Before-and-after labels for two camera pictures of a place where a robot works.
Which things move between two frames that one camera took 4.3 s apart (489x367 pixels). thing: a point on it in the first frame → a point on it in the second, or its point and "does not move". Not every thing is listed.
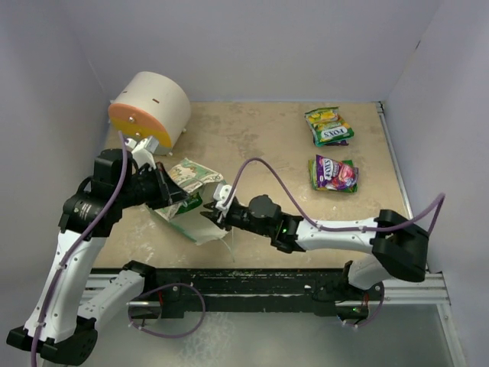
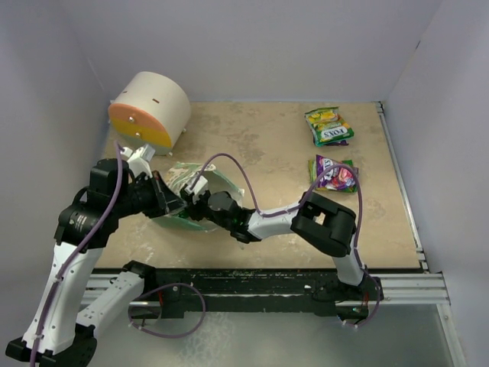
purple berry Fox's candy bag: x=335 y=175 does not move
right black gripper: x=224 y=215 → x=199 y=206
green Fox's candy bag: x=327 y=126 does not move
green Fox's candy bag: x=313 y=175 does not move
